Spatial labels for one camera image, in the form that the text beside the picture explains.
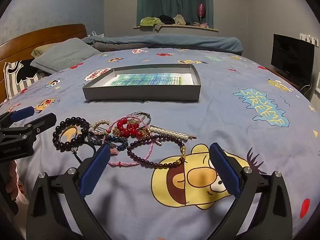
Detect black cloth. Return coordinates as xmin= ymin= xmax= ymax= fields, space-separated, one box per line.
xmin=159 ymin=15 xmax=177 ymax=25

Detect red bead bracelet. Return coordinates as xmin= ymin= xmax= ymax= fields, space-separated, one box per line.
xmin=116 ymin=119 xmax=143 ymax=138

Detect green cloth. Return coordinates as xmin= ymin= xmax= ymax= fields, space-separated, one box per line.
xmin=140 ymin=17 xmax=165 ymax=30

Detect person's left hand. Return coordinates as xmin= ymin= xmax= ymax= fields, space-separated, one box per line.
xmin=5 ymin=162 xmax=18 ymax=202

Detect beige cloth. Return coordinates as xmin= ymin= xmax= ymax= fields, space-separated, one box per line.
xmin=172 ymin=14 xmax=187 ymax=26

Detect grey shallow cardboard box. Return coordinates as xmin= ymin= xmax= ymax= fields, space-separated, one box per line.
xmin=82 ymin=64 xmax=202 ymax=102

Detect black and white striped pillow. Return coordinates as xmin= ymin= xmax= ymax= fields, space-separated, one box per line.
xmin=4 ymin=59 xmax=44 ymax=99

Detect pearl hair clip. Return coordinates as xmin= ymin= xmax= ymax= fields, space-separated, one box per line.
xmin=149 ymin=126 xmax=197 ymax=140

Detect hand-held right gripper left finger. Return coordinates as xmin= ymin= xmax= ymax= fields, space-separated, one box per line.
xmin=26 ymin=144 xmax=112 ymax=240

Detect small purple bead bracelet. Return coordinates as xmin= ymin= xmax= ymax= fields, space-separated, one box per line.
xmin=127 ymin=134 xmax=187 ymax=170

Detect olive pillow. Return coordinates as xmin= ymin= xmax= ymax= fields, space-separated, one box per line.
xmin=31 ymin=44 xmax=58 ymax=57

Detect gold chain bracelet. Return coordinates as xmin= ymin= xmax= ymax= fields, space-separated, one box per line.
xmin=112 ymin=124 xmax=150 ymax=138

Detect blue blanket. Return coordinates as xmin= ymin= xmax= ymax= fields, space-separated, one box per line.
xmin=82 ymin=34 xmax=243 ymax=53

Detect windowsill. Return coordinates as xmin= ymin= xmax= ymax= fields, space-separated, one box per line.
xmin=133 ymin=24 xmax=219 ymax=32

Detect white wall sockets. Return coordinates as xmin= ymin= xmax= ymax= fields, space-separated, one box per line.
xmin=300 ymin=33 xmax=319 ymax=47

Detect wooden headboard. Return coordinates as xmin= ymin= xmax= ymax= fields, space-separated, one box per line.
xmin=0 ymin=24 xmax=88 ymax=103

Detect pink balloon on stick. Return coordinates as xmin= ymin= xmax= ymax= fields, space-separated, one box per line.
xmin=197 ymin=4 xmax=206 ymax=23

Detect blue cartoon printed bed sheet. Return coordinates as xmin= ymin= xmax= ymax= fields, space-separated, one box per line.
xmin=0 ymin=46 xmax=320 ymax=240

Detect grey-blue pillow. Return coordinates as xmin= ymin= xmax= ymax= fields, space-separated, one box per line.
xmin=30 ymin=38 xmax=100 ymax=74

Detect dark television stand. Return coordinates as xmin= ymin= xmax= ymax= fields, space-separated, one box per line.
xmin=265 ymin=67 xmax=313 ymax=95

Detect black television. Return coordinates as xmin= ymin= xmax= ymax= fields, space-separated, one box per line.
xmin=271 ymin=34 xmax=315 ymax=84

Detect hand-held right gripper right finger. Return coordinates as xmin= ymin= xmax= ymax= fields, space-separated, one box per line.
xmin=209 ymin=142 xmax=293 ymax=240

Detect large dark bead bracelet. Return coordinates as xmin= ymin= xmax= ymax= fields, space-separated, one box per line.
xmin=52 ymin=117 xmax=90 ymax=153

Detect grey folded blanket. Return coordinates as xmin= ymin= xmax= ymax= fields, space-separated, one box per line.
xmin=93 ymin=42 xmax=155 ymax=52

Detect multicoloured cord bracelet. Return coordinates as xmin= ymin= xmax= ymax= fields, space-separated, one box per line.
xmin=102 ymin=127 xmax=112 ymax=144

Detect black hair tie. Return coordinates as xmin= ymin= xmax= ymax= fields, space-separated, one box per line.
xmin=72 ymin=140 xmax=97 ymax=165

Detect blue beaded bracelet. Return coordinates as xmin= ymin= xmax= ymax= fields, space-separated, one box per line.
xmin=87 ymin=132 xmax=129 ymax=152

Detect pearl bracelet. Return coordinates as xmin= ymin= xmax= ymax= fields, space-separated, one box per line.
xmin=89 ymin=120 xmax=112 ymax=136

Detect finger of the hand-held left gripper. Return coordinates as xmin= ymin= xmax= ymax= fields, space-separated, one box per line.
xmin=0 ymin=106 xmax=35 ymax=128
xmin=24 ymin=112 xmax=57 ymax=141

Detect printed paper sheet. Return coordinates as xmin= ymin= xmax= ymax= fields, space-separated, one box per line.
xmin=101 ymin=72 xmax=195 ymax=87

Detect pink cord bracelet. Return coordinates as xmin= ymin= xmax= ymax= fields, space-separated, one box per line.
xmin=104 ymin=115 xmax=154 ymax=167

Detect silver bangle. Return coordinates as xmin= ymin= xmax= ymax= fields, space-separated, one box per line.
xmin=130 ymin=112 xmax=152 ymax=126

